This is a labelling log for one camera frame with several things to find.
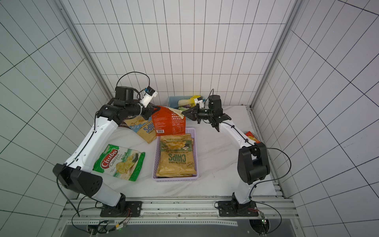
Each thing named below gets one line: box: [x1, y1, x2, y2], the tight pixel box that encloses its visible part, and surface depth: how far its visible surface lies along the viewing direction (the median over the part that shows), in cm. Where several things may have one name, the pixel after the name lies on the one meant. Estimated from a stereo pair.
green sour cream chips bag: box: [155, 133, 197, 178], surface depth 88 cm
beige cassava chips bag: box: [151, 105, 187, 136], surface depth 86 cm
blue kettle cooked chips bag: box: [123, 115, 157, 144], surface depth 105 cm
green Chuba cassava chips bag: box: [92, 144, 146, 182], surface depth 90 cm
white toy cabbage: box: [177, 99, 191, 107], surface depth 117 cm
